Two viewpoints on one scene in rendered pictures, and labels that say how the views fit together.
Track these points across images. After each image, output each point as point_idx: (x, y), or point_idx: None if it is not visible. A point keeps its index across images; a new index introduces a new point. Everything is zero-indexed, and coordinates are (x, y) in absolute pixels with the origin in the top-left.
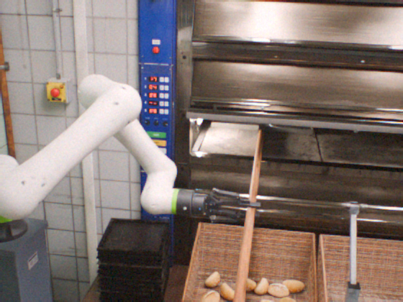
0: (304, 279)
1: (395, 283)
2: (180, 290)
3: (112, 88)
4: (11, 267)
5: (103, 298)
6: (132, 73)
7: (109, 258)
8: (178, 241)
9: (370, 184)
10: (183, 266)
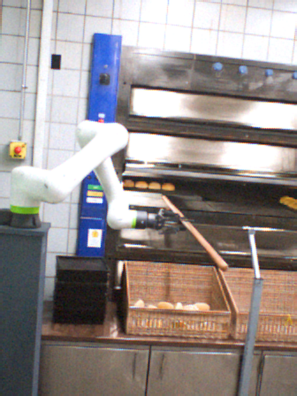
0: (209, 303)
1: (275, 303)
2: (113, 315)
3: (111, 125)
4: (36, 247)
5: (57, 316)
6: None
7: (66, 277)
8: None
9: None
10: (109, 302)
